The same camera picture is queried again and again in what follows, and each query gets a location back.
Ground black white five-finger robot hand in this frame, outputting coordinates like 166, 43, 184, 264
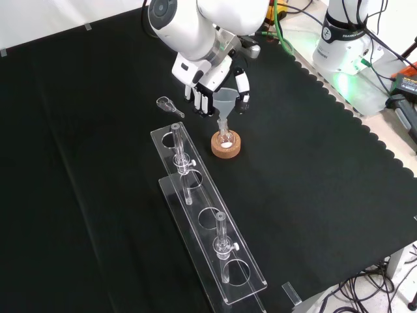
171, 53, 252, 118

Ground clear plastic funnel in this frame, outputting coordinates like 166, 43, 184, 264
212, 87, 241, 130

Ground glass weighing funnel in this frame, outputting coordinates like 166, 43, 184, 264
156, 96, 185, 119

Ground glass round-bottom flask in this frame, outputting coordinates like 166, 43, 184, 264
216, 119, 236, 148

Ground clear acrylic funnel stand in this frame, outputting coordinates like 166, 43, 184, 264
150, 121, 268, 313

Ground yellow stop button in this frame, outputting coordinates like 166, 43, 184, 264
265, 0, 289, 25

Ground black cloth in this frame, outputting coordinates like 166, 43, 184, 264
0, 0, 417, 313

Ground black box device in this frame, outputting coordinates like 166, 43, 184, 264
385, 93, 417, 146

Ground black orange power adapter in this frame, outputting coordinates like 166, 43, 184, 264
390, 67, 417, 96

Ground black tripod leg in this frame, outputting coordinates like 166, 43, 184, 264
399, 40, 417, 71

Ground small clear acrylic block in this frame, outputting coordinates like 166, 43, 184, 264
281, 283, 303, 306

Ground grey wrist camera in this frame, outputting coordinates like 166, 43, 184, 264
240, 35, 261, 60

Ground cork ring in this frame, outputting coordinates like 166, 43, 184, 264
210, 129, 243, 159

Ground green cable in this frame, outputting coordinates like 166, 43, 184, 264
257, 0, 296, 56

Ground black cable at arm base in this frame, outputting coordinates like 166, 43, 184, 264
350, 0, 417, 94

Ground black floor cables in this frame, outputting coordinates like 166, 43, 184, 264
315, 241, 417, 313

